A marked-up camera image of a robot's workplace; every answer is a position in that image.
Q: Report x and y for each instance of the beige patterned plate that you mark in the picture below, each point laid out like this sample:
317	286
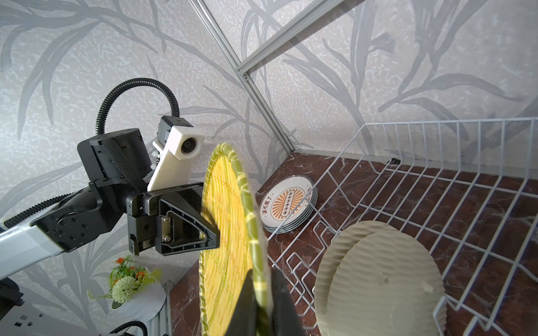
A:
332	258
387	284
228	204

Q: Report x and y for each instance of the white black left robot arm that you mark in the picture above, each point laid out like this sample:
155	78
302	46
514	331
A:
117	165

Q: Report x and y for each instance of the potted artificial flowers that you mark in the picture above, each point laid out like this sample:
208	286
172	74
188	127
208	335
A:
135	290

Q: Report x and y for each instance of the white plate with red characters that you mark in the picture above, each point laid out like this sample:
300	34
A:
290	210

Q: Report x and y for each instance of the white wire dish rack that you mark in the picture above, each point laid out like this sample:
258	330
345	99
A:
466	190

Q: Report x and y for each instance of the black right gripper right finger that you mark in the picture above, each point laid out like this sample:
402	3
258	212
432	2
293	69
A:
285	319

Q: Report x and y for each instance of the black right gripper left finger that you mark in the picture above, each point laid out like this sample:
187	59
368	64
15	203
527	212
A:
243	321

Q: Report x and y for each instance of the white plate with orange sunburst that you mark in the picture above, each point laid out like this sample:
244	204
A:
303	215

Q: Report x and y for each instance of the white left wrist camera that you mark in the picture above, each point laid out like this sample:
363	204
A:
178	144

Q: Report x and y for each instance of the aluminium frame crossbar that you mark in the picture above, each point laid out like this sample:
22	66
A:
307	17

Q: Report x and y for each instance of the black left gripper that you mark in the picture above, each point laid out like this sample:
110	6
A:
170	222

